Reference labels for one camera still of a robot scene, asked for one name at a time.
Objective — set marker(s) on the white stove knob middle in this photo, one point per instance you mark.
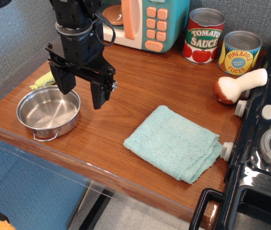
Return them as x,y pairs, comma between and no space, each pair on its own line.
240,108

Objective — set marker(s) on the small steel pot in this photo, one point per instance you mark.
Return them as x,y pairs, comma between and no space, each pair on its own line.
47,113

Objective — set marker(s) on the pineapple slices can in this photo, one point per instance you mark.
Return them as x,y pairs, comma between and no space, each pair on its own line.
239,53

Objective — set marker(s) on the white stove knob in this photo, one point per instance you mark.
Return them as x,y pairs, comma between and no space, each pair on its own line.
226,150
240,108
246,94

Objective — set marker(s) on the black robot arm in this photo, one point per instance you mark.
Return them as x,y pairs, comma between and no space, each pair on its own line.
73,13

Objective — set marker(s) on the white stove knob upper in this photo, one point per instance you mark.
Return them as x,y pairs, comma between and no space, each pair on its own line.
246,94

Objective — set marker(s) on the tomato sauce can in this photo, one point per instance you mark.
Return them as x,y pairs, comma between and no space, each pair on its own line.
204,29

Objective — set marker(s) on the black toy stove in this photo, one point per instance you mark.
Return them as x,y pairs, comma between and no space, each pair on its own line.
245,203

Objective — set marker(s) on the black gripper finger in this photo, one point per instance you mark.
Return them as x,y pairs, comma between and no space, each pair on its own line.
100,93
64,79

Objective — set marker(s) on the light blue folded cloth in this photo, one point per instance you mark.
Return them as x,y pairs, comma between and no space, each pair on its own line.
175,145

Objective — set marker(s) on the white stove knob lower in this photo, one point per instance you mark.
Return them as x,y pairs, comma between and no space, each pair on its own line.
226,150

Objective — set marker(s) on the orange plush object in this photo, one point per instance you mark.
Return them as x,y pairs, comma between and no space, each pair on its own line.
5,225

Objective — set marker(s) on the teal toy microwave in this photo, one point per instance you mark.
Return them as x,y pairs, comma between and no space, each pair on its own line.
151,25

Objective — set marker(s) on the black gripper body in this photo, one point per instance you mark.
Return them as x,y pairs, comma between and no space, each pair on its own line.
80,51

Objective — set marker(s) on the spoon with green handle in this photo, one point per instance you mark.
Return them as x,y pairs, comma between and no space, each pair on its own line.
45,80

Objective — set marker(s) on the brown white plush mushroom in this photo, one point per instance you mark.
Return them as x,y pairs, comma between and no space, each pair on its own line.
227,90

